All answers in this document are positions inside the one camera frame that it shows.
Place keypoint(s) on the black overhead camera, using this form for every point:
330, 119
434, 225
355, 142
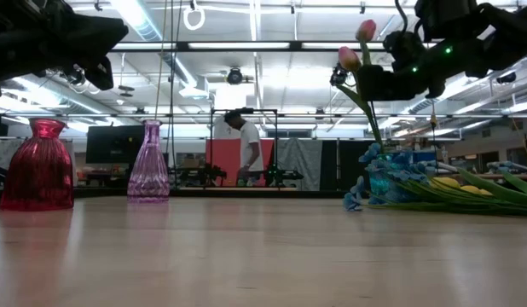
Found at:
234, 76

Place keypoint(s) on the purple ribbed glass vase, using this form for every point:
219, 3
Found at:
148, 170

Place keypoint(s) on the teal glass vase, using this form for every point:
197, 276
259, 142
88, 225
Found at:
379, 184

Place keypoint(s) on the black overhead gantry bar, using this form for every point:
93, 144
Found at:
182, 46

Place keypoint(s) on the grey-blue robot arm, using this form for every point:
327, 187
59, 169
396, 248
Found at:
523, 167
498, 166

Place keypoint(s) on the black backdrop panel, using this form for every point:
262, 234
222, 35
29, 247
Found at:
344, 166

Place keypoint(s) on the red backdrop panel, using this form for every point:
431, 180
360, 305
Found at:
223, 158

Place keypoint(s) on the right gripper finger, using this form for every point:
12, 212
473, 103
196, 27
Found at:
387, 83

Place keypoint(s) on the black background robot arm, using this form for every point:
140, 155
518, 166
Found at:
204, 172
285, 174

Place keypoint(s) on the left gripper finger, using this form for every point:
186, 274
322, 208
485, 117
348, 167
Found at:
88, 34

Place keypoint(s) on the yellow artificial tulip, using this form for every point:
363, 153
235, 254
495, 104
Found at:
471, 189
446, 182
486, 192

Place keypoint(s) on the black monitor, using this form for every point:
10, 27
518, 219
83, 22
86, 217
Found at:
114, 145

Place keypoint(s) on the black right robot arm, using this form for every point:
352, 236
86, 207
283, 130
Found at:
511, 38

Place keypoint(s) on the grey cloth backdrop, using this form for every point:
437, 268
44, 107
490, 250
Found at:
299, 162

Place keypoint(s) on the black workbench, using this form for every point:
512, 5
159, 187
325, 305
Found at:
481, 175

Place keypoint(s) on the person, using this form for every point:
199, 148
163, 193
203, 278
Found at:
250, 149

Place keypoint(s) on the red ribbed glass vase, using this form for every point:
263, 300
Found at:
36, 170

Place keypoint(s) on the pink artificial tulip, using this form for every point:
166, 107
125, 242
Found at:
349, 59
366, 30

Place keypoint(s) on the blue artificial flower spray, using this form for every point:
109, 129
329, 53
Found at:
371, 152
353, 200
402, 175

